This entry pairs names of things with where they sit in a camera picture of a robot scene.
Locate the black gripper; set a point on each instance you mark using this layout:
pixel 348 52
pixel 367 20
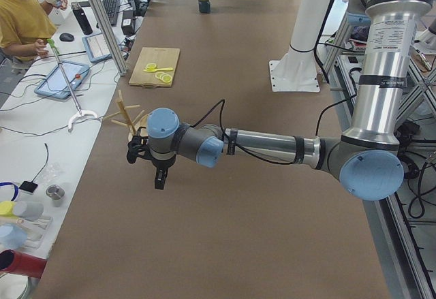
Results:
pixel 161 163

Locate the dark blue ribbed mug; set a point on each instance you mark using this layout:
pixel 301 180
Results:
pixel 204 6

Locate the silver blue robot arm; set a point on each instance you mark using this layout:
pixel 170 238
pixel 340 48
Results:
pixel 363 159

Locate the wooden cup storage rack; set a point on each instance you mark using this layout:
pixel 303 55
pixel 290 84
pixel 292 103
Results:
pixel 136 125

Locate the small steel cup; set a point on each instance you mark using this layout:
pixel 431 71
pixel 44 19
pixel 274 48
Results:
pixel 56 195

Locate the grey plastic cup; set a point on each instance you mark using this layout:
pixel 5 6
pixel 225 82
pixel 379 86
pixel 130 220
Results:
pixel 30 211

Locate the yellow plastic cup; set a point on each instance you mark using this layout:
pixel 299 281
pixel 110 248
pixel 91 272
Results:
pixel 6 208

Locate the yellow lemon slices group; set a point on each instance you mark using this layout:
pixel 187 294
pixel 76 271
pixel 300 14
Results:
pixel 163 76

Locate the metal reacher grabber stick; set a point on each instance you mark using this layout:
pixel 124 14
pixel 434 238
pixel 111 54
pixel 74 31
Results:
pixel 81 113

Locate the bamboo cutting board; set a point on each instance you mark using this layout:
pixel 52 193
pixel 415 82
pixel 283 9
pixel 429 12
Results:
pixel 165 58

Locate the black square pad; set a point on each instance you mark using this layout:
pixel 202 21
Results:
pixel 28 186

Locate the blue teach pendant near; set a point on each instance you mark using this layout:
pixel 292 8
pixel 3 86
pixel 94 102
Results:
pixel 54 87

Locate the blue teach pendant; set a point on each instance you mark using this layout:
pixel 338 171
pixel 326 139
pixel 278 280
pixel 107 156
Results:
pixel 96 47
pixel 54 87

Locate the blue teach pendant far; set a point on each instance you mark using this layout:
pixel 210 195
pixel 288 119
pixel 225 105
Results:
pixel 96 47

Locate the black power adapter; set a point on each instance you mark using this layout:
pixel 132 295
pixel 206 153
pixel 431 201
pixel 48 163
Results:
pixel 128 24

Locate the red cylinder bottle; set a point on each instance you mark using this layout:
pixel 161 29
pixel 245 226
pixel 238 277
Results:
pixel 15 262

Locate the black computer mouse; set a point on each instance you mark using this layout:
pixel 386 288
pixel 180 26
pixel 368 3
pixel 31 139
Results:
pixel 66 37

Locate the black water bottle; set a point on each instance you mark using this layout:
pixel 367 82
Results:
pixel 81 18

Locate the black keyboard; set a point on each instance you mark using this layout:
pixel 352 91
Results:
pixel 112 9

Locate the person in yellow shirt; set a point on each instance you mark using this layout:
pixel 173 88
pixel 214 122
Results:
pixel 26 27

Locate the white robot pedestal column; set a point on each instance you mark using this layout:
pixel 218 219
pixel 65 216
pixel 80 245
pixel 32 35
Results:
pixel 296 71

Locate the aluminium frame post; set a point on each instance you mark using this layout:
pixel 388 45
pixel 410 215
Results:
pixel 106 29

